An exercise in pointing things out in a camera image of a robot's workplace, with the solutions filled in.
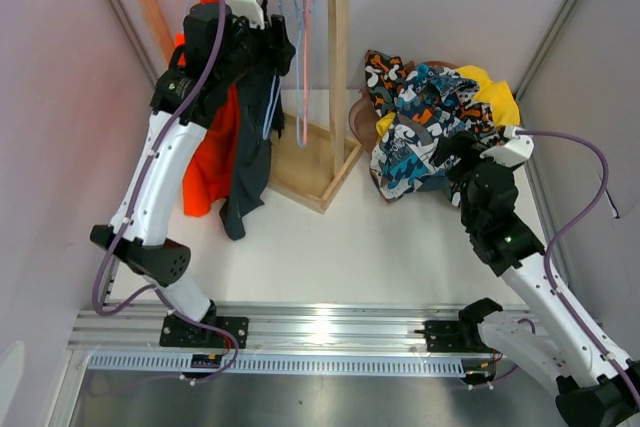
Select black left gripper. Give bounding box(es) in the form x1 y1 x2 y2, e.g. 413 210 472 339
218 10 295 88

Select dark navy shorts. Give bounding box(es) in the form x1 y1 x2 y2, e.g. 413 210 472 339
219 70 285 241

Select yellow shorts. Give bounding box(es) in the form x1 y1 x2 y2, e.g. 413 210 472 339
365 51 521 139

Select blue patterned shorts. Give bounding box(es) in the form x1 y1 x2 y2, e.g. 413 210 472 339
369 63 482 203

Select bright orange shorts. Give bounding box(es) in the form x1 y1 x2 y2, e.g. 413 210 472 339
172 0 241 218

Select orange grey camouflage shorts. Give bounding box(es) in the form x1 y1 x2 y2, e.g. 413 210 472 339
363 49 511 208

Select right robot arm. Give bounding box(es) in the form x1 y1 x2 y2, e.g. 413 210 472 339
431 126 639 426

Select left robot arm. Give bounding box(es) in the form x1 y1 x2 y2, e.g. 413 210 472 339
90 2 295 347

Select wooden clothes rack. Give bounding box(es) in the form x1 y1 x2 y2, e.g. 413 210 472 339
135 0 363 214

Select translucent pink plastic basin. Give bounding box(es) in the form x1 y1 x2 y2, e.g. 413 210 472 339
348 60 461 198

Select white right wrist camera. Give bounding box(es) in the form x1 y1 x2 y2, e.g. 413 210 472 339
480 125 534 168

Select grey slotted cable duct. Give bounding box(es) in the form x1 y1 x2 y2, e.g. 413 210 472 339
87 351 465 378

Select aluminium mounting rail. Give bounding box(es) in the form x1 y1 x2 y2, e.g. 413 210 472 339
67 302 476 357

